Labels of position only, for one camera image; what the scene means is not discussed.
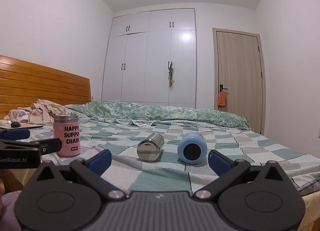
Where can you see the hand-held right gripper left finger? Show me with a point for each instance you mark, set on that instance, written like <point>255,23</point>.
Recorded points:
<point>101,162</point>

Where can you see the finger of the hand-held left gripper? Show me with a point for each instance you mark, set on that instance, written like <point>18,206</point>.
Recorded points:
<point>16,134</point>
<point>51,145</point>

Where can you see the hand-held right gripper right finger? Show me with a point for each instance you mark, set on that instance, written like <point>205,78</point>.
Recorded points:
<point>218,164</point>

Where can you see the light blue bottle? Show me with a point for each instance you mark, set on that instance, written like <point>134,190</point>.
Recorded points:
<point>193,143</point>

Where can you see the stainless steel cup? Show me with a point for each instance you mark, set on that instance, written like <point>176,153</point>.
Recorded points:
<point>151,147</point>

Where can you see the person's left forearm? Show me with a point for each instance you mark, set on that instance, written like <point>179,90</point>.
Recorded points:
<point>7,206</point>

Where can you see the pink cup with steel lid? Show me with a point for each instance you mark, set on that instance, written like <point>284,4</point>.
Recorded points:
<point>60,131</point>

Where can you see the small black oval object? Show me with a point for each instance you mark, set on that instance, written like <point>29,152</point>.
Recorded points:
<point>15,124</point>

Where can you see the thin flat pink board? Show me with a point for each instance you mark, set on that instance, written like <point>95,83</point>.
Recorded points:
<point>30,126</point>

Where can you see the purple printed cloth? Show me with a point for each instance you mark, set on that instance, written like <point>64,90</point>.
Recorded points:
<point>17,115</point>

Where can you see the cream patterned clothes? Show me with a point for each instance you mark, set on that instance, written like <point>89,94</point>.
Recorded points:
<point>45,111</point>

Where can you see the checkered bed sheet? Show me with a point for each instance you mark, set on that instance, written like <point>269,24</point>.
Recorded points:
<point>250,146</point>

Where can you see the wooden headboard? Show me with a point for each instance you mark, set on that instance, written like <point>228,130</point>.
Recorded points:
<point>45,83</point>

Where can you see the orange door hanger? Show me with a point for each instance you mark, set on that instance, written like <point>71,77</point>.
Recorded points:
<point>222,99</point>

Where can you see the green floral quilt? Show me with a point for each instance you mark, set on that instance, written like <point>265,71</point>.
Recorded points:
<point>155,113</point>

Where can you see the light wooden door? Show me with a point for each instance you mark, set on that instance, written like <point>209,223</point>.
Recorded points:
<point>240,76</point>

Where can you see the white wardrobe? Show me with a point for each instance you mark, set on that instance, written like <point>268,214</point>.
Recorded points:
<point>140,71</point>

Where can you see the green hanging ornament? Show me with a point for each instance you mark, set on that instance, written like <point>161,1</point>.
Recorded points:
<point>171,73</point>

